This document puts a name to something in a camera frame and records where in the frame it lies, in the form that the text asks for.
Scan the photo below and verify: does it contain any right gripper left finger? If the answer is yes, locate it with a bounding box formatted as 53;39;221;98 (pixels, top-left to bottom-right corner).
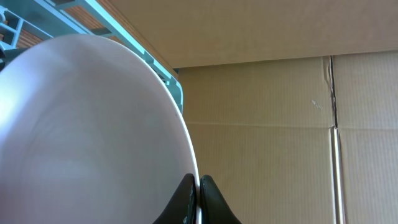
154;174;197;224

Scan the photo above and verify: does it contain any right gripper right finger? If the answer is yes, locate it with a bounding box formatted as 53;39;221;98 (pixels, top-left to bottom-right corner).
200;175;241;224

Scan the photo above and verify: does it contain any pink plate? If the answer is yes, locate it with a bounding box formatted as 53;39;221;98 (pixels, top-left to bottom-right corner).
1;34;201;223

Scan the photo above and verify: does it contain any grey dishwasher rack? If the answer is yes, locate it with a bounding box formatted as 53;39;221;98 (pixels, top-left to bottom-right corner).
1;0;183;109

